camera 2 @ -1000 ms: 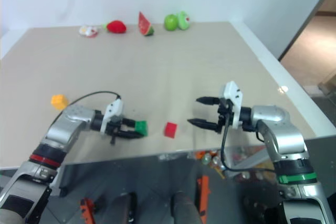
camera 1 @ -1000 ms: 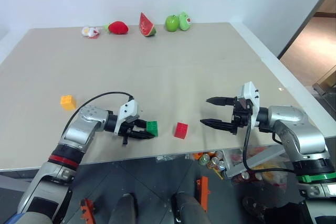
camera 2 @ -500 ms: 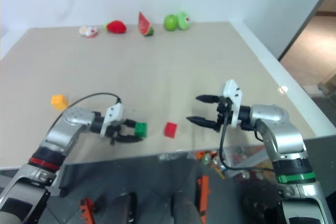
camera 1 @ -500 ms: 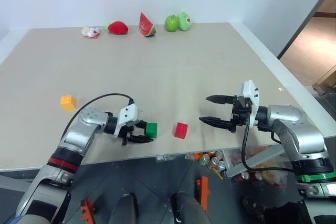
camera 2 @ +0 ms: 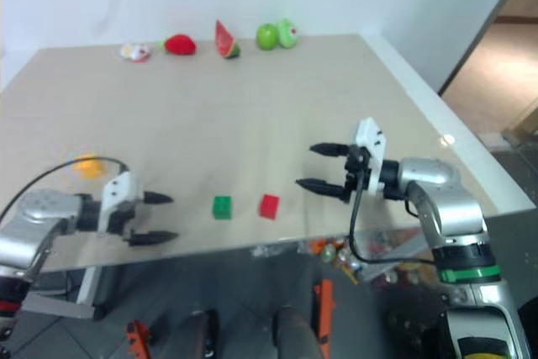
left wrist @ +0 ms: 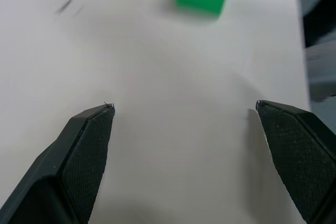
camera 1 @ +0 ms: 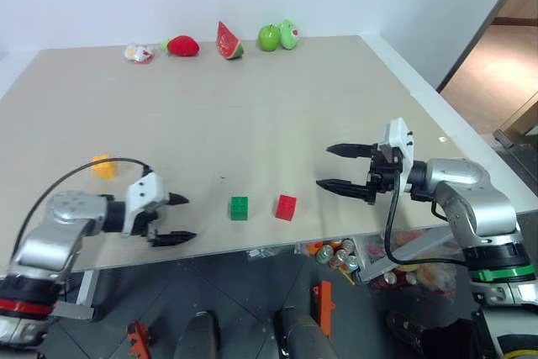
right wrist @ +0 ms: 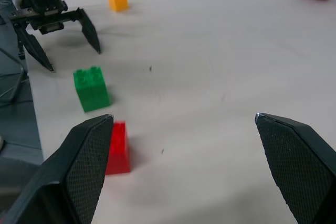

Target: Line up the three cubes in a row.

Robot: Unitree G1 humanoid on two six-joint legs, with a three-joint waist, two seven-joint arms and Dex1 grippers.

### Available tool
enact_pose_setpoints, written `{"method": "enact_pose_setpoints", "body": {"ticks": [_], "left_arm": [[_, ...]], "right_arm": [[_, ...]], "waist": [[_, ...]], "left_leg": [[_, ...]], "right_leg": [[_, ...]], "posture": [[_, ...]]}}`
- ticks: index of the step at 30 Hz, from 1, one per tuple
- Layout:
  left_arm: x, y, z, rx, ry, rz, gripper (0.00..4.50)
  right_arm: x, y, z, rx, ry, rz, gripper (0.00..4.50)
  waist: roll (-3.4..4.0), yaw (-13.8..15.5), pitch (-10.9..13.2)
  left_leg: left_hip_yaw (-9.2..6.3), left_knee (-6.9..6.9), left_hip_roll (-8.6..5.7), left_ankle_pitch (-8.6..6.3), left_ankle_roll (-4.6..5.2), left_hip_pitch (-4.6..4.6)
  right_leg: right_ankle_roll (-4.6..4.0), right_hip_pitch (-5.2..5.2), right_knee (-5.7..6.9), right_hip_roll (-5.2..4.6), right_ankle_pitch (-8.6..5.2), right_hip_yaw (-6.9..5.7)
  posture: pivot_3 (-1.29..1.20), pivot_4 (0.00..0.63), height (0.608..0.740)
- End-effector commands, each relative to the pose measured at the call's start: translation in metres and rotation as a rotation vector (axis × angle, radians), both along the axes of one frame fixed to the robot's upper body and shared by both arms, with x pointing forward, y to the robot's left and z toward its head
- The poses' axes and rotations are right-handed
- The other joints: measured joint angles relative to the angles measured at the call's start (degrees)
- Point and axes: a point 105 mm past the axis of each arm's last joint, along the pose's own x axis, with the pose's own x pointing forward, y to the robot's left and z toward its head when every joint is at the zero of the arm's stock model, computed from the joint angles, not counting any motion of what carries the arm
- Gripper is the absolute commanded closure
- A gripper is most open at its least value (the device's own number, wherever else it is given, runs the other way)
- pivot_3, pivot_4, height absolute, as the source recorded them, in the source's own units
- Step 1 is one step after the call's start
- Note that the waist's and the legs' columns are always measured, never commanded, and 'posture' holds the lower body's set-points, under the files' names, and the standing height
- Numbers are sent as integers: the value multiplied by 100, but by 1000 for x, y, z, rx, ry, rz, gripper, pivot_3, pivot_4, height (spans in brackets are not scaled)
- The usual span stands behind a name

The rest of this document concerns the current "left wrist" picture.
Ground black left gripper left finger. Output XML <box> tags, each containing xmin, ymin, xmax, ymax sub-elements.
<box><xmin>0</xmin><ymin>103</ymin><xmax>116</xmax><ymax>224</ymax></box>

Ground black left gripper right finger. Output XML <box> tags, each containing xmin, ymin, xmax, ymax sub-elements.
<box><xmin>255</xmin><ymin>100</ymin><xmax>336</xmax><ymax>224</ymax></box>

